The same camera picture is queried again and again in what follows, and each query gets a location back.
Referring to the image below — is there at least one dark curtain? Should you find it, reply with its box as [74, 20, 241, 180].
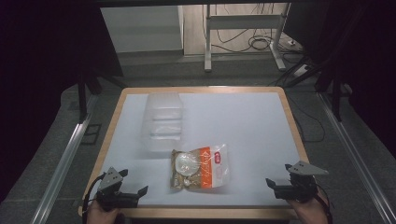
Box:
[0, 0, 124, 203]
[284, 0, 396, 150]

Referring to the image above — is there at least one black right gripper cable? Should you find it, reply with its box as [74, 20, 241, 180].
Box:
[314, 182, 333, 224]

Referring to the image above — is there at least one white metal desk frame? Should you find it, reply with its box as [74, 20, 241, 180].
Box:
[203, 3, 291, 73]

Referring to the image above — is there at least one thin black floor cable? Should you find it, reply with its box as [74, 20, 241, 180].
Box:
[288, 94, 327, 144]

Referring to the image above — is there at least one dark floor outlet plate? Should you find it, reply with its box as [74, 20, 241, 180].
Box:
[81, 123, 103, 146]

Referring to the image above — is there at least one clear orange snack packet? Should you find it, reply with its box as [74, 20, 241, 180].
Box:
[170, 143, 232, 190]

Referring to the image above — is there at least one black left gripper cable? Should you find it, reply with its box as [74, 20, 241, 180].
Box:
[81, 173, 107, 224]

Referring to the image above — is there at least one bundle of black floor cables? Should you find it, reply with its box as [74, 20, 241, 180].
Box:
[211, 3, 304, 54]

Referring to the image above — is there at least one white power strip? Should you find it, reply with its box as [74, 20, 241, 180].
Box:
[291, 63, 311, 78]

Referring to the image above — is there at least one clear plastic container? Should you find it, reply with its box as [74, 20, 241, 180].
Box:
[141, 91, 185, 154]

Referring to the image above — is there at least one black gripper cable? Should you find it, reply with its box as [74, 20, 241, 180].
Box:
[81, 173, 107, 224]
[314, 182, 333, 224]

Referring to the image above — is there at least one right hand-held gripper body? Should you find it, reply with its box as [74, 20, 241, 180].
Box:
[274, 160, 330, 203]

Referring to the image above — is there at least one aluminium floor rail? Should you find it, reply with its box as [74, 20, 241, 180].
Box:
[317, 92, 396, 224]
[30, 92, 100, 224]

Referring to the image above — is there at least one white cabinet panel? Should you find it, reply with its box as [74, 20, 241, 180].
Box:
[100, 5, 185, 54]

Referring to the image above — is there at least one black stand leg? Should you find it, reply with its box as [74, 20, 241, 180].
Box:
[76, 69, 105, 124]
[313, 60, 353, 123]

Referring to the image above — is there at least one person's right hand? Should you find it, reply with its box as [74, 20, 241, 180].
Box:
[287, 191, 330, 224]

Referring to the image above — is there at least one person's left hand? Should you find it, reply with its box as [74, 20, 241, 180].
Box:
[86, 200, 121, 224]

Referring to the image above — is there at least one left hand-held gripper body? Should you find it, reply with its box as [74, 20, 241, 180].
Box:
[96, 167, 140, 213]

